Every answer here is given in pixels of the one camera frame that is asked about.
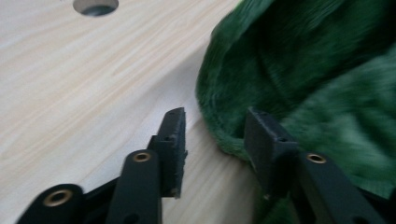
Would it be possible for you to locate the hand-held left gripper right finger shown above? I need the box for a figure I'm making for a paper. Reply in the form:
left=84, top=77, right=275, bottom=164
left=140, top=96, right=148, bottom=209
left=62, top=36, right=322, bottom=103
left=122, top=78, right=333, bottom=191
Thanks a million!
left=243, top=106, right=301, bottom=201

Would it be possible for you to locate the green fuzzy cloth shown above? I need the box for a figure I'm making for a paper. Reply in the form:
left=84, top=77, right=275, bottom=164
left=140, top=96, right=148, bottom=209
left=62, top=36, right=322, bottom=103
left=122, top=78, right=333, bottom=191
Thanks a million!
left=195, top=0, right=396, bottom=224

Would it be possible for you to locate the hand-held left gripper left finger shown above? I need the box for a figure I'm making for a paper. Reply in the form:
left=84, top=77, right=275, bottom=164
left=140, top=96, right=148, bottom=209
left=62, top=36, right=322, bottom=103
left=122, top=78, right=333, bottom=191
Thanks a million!
left=147, top=106, right=189, bottom=200

